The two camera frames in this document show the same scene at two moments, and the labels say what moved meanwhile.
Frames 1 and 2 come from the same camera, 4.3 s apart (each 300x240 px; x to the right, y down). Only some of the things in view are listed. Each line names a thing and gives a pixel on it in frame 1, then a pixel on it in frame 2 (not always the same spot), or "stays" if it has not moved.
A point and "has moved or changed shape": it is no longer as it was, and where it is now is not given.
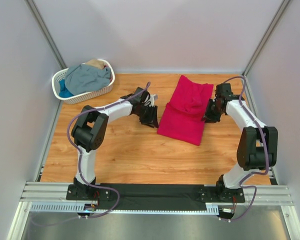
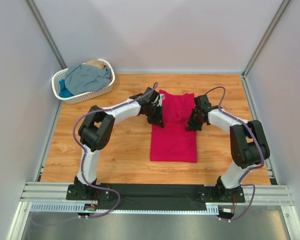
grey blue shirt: (83, 78) stays
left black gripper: (148, 114) -> (155, 117)
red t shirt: (183, 118) has moved or changed shape
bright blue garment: (64, 92) stays
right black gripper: (212, 110) -> (194, 121)
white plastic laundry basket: (60, 75) stays
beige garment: (96, 63) stays
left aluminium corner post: (39, 21) stays
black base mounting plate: (122, 197) stays
